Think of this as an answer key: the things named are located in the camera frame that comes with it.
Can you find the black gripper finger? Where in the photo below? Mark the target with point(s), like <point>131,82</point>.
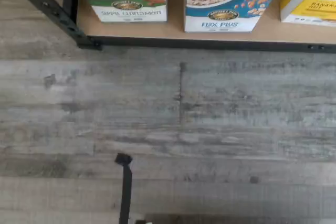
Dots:
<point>126,195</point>

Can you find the black metal shelf rack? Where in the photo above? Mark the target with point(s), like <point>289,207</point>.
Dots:
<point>210,43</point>

